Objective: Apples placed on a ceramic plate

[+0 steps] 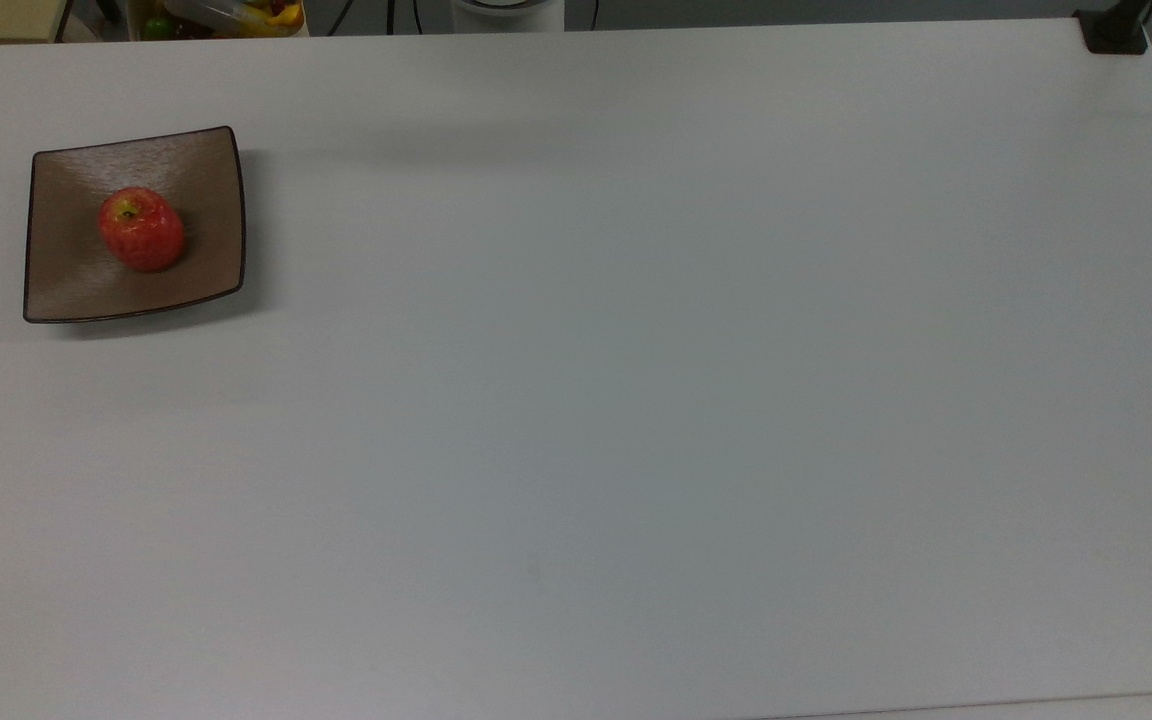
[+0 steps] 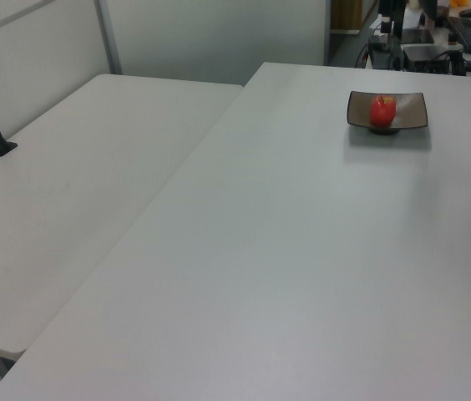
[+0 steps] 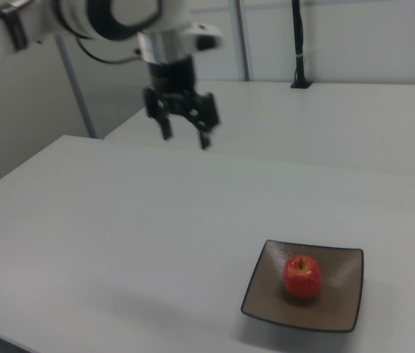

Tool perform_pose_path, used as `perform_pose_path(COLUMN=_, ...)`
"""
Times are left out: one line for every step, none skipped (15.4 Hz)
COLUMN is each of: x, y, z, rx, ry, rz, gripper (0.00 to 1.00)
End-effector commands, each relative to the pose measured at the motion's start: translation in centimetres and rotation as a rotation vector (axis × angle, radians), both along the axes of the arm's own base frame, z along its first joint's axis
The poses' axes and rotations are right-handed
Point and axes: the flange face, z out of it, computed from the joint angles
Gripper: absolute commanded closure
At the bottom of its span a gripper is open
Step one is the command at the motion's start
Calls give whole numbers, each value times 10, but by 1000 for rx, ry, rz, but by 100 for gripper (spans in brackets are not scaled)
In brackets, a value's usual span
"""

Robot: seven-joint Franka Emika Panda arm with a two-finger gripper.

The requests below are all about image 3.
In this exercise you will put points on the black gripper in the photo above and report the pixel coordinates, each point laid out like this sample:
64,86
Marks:
172,77

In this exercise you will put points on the red apple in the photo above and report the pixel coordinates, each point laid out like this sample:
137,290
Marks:
302,277

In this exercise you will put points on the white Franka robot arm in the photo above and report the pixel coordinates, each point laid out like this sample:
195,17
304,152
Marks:
82,14

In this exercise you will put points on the brown square ceramic plate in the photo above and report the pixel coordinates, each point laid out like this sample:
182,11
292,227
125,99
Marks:
266,301

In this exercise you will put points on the black pole with base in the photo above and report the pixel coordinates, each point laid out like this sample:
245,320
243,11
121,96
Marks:
298,44

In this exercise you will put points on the grey metal partition post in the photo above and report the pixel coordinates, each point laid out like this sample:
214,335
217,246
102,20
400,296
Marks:
78,95
242,44

